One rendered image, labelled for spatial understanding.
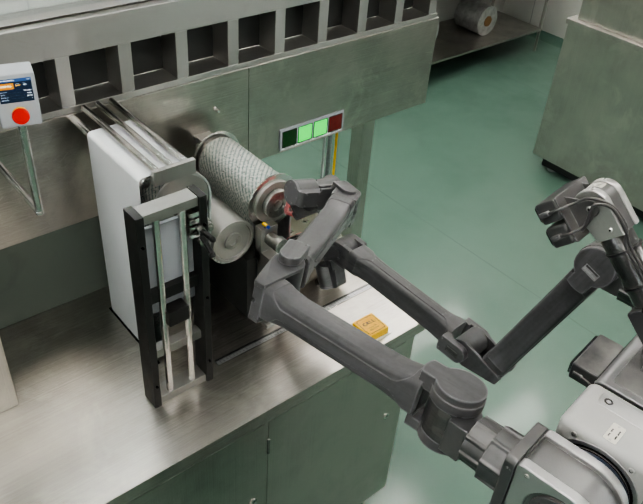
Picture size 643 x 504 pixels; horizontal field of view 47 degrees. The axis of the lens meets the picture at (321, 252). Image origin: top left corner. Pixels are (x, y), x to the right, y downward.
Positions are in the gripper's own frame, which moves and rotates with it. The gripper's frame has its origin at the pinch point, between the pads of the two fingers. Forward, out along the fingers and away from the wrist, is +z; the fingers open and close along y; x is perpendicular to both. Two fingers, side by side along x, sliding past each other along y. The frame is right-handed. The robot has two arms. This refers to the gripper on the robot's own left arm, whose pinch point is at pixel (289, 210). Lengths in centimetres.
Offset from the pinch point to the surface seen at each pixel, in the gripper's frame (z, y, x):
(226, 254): 10.9, -15.0, -3.7
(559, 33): 205, 460, 69
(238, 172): 5.5, -5.6, 13.7
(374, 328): 7.0, 14.4, -36.9
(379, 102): 25, 67, 24
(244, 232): 7.5, -9.8, -0.5
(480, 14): 200, 368, 99
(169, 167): -12.8, -31.9, 16.4
